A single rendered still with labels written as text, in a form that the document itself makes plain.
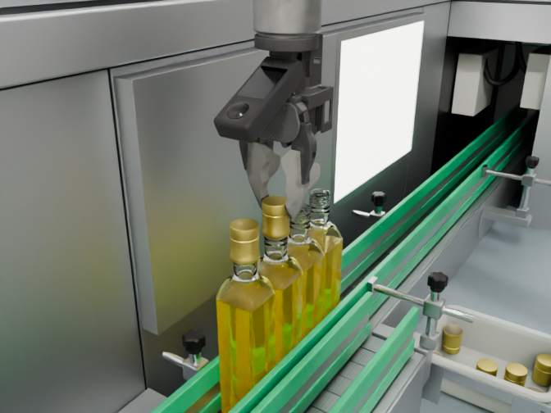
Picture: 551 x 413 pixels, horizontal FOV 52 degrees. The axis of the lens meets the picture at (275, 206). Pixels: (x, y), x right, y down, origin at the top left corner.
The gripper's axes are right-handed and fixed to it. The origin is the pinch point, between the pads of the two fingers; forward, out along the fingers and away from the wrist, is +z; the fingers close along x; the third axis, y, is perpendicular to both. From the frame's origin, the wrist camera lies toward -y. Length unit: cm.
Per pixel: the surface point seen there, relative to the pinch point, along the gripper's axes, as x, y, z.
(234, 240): 0.7, -7.5, 1.6
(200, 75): 12.3, 1.6, -14.2
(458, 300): -10, 57, 41
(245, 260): -0.7, -7.2, 3.9
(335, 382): -6.7, 5.9, 28.3
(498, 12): 2, 105, -14
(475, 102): 7, 118, 12
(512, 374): -27, 31, 35
